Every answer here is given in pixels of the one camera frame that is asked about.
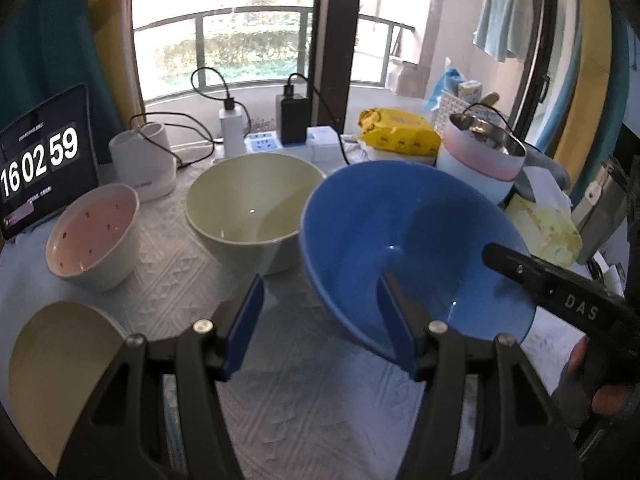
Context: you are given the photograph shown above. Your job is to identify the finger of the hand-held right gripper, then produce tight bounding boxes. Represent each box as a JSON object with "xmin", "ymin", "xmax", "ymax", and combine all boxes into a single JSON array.
[{"xmin": 482, "ymin": 242, "xmax": 556, "ymax": 309}]

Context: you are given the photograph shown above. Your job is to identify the balcony railing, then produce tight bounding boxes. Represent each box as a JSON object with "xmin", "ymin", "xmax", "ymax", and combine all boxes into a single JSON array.
[{"xmin": 132, "ymin": 6, "xmax": 416, "ymax": 91}]

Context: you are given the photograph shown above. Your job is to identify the dark door frame post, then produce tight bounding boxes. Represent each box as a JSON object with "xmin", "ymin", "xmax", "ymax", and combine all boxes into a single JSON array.
[
  {"xmin": 315, "ymin": 0, "xmax": 366, "ymax": 136},
  {"xmin": 510, "ymin": 0, "xmax": 558, "ymax": 136}
]

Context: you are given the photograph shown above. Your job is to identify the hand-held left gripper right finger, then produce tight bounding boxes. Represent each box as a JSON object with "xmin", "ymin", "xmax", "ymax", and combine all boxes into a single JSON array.
[{"xmin": 376, "ymin": 275, "xmax": 583, "ymax": 480}]

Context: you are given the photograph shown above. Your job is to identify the cream yellow bowl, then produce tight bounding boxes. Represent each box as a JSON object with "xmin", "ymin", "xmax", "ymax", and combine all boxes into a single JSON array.
[{"xmin": 7, "ymin": 300, "xmax": 128, "ymax": 478}]

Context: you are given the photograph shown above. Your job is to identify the black lamp cable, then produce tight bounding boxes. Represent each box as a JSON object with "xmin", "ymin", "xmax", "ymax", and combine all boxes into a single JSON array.
[{"xmin": 130, "ymin": 112, "xmax": 216, "ymax": 167}]

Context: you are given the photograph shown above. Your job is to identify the large blue bowl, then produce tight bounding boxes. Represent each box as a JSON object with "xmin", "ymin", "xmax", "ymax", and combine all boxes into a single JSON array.
[{"xmin": 299, "ymin": 161, "xmax": 537, "ymax": 361}]

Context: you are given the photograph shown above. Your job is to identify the light blue hanging towel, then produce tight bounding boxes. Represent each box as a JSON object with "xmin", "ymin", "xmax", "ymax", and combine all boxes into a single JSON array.
[{"xmin": 472, "ymin": 0, "xmax": 537, "ymax": 63}]

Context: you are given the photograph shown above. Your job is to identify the black charger cable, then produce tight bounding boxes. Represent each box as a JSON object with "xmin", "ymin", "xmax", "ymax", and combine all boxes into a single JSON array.
[
  {"xmin": 191, "ymin": 66, "xmax": 236, "ymax": 111},
  {"xmin": 287, "ymin": 72, "xmax": 351, "ymax": 166}
]

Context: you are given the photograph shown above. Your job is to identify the pink dotted bowl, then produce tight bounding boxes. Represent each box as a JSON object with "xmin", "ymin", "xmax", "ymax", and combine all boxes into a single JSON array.
[{"xmin": 45, "ymin": 183, "xmax": 142, "ymax": 292}]

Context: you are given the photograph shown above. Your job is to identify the yellow wet wipes pack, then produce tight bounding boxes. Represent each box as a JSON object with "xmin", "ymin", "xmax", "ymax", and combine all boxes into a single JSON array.
[{"xmin": 357, "ymin": 107, "xmax": 442, "ymax": 158}]

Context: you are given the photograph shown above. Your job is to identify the small tissue packet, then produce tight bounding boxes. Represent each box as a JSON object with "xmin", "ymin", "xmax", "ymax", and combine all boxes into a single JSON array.
[{"xmin": 457, "ymin": 80, "xmax": 483, "ymax": 106}]

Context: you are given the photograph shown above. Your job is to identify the pink steel-lined bowl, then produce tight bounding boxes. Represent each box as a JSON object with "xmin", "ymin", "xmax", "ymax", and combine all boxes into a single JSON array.
[{"xmin": 442, "ymin": 112, "xmax": 527, "ymax": 183}]

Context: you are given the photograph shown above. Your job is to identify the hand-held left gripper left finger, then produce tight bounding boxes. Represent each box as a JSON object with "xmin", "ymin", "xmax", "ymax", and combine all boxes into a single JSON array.
[{"xmin": 57, "ymin": 274, "xmax": 265, "ymax": 480}]

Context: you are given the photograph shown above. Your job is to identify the yellow curtain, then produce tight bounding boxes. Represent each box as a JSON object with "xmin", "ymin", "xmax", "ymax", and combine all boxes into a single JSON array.
[
  {"xmin": 85, "ymin": 0, "xmax": 146, "ymax": 116},
  {"xmin": 552, "ymin": 0, "xmax": 613, "ymax": 161}
]

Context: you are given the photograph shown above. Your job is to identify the light blue plate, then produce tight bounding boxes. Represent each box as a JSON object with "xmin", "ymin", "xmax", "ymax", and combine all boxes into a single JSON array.
[{"xmin": 159, "ymin": 377, "xmax": 187, "ymax": 480}]

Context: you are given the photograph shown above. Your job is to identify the yellow tissue box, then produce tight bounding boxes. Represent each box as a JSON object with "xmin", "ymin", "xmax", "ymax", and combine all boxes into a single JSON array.
[{"xmin": 505, "ymin": 167, "xmax": 585, "ymax": 268}]

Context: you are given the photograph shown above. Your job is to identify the white perforated basket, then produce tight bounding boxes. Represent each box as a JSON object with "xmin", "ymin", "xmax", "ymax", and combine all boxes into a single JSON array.
[{"xmin": 431, "ymin": 92, "xmax": 501, "ymax": 133}]

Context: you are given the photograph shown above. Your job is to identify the white textured tablecloth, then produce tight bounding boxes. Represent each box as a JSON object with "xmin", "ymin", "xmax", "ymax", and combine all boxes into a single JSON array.
[{"xmin": 0, "ymin": 150, "xmax": 601, "ymax": 480}]

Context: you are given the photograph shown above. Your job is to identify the black tablet clock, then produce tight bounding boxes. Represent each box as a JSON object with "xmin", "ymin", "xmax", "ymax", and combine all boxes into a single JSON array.
[{"xmin": 0, "ymin": 84, "xmax": 100, "ymax": 241}]

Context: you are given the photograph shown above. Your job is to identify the black charger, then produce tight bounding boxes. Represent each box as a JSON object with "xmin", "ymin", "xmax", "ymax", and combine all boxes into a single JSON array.
[{"xmin": 276, "ymin": 94, "xmax": 308, "ymax": 146}]

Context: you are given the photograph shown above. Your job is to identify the teal curtain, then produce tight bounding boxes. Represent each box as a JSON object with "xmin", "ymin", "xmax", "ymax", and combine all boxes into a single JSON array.
[
  {"xmin": 605, "ymin": 10, "xmax": 640, "ymax": 136},
  {"xmin": 0, "ymin": 0, "xmax": 126, "ymax": 166}
]

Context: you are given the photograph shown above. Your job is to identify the beige bowl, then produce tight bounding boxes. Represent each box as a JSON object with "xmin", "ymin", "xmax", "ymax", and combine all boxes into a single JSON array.
[{"xmin": 185, "ymin": 153, "xmax": 327, "ymax": 276}]

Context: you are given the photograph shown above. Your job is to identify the white charger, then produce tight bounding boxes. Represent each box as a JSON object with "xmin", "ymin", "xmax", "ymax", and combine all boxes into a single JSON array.
[{"xmin": 219, "ymin": 105, "xmax": 247, "ymax": 157}]

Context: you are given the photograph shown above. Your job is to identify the thin black cable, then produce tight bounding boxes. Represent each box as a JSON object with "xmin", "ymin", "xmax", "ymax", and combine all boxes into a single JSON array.
[{"xmin": 462, "ymin": 102, "xmax": 546, "ymax": 156}]

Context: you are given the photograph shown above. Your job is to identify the white power strip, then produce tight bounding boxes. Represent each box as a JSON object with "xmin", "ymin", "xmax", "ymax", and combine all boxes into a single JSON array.
[{"xmin": 212, "ymin": 126, "xmax": 346, "ymax": 162}]

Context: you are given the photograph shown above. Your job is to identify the person's right hand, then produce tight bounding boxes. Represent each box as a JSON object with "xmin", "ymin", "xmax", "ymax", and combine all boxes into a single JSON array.
[{"xmin": 552, "ymin": 337, "xmax": 633, "ymax": 418}]

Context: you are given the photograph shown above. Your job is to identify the blue plastic bag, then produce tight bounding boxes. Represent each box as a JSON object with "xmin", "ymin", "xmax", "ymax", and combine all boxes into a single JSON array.
[{"xmin": 424, "ymin": 57, "xmax": 468, "ymax": 111}]

